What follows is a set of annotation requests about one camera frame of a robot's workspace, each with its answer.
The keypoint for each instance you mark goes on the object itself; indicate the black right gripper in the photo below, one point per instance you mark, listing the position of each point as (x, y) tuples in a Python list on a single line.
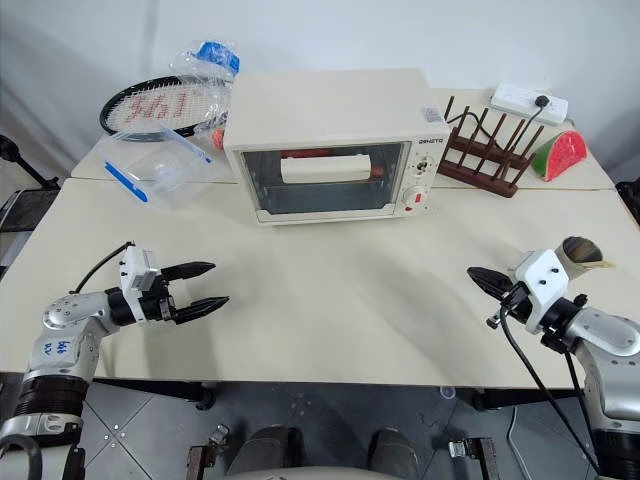
[(517, 302)]

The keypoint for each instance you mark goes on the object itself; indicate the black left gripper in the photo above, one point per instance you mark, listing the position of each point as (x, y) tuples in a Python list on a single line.
[(159, 300)]

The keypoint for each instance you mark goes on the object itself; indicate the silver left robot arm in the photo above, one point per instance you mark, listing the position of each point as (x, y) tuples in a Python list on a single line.
[(60, 320)]

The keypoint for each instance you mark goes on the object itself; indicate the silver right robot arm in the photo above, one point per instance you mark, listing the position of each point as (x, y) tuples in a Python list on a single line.
[(602, 340)]

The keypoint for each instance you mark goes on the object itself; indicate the cream toaster oven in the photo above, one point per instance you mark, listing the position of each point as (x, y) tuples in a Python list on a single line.
[(325, 110)]

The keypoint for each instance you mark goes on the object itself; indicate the white cylindrical cup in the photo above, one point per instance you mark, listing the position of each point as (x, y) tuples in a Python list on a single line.
[(580, 255)]

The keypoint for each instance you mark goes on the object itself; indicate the black table caster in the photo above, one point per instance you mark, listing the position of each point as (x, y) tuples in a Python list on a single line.
[(204, 395), (486, 400)]

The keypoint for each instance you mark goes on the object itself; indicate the clear plastic container blue clips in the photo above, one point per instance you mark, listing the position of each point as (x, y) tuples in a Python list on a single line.
[(160, 172)]

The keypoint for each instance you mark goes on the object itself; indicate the brown wooden peg rack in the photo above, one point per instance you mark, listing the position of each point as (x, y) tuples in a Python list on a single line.
[(480, 160)]

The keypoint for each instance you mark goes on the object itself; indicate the toy watermelon slice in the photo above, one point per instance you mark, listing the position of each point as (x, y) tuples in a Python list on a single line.
[(562, 155)]

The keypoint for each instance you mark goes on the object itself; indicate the small orange object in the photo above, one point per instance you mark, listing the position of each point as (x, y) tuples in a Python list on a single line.
[(218, 139)]

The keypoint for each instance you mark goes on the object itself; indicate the black tennis racket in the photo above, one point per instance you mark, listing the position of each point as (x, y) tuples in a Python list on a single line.
[(150, 107)]

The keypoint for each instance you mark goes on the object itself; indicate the white power strip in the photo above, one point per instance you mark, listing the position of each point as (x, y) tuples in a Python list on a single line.
[(520, 97)]

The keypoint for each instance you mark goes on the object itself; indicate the black stand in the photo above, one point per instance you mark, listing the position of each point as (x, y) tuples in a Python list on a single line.
[(22, 162)]

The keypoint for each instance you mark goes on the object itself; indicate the clear plastic bag blue item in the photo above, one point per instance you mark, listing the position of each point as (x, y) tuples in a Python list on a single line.
[(212, 57)]

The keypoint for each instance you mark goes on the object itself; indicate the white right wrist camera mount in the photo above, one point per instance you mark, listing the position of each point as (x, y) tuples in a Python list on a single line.
[(542, 280)]

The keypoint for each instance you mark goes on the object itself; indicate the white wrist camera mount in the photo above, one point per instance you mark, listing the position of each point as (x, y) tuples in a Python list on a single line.
[(542, 280), (134, 267)]

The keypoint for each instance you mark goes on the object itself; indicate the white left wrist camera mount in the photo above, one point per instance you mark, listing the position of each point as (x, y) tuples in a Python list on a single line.
[(134, 267)]

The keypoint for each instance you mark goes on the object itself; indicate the black metal floor bracket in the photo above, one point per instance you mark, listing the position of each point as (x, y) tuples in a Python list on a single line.
[(207, 452), (472, 457)]

